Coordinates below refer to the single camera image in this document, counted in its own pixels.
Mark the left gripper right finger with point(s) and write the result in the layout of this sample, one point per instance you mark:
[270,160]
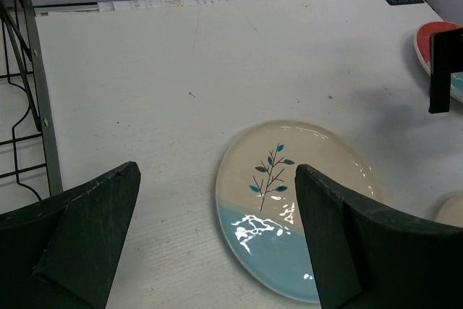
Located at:
[366,254]

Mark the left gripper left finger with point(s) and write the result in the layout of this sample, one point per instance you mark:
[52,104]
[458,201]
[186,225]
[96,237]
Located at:
[63,252]

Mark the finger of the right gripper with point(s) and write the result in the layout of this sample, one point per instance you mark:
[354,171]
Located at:
[445,60]

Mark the cream blue plate with sprig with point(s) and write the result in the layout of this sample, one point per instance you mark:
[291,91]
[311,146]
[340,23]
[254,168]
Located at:
[257,204]

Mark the cream pink plate with sprig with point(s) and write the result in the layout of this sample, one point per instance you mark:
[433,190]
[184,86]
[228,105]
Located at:
[450,212]

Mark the black wire dish rack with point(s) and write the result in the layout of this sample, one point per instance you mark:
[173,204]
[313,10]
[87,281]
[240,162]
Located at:
[29,157]

